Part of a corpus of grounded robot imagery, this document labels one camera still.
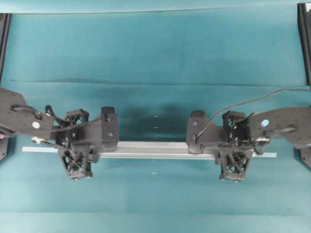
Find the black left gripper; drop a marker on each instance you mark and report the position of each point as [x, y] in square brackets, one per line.
[73, 137]

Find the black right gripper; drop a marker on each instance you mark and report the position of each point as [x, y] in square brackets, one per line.
[235, 148]

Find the silver aluminium extrusion rail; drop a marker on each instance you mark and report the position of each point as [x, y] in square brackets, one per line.
[123, 145]

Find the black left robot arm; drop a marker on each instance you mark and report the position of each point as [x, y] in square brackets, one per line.
[47, 129]

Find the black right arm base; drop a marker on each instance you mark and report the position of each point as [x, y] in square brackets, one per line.
[305, 48]

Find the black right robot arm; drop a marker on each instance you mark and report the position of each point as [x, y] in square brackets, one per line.
[278, 123]

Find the light blue tape strip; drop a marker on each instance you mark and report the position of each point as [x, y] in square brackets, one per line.
[40, 149]

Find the teal table cloth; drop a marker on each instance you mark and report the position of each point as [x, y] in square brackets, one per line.
[155, 68]

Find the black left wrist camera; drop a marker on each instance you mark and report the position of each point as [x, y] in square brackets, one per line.
[106, 129]

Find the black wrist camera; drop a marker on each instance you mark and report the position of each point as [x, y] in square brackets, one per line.
[199, 135]
[106, 129]

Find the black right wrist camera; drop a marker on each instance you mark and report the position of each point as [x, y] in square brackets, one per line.
[199, 135]

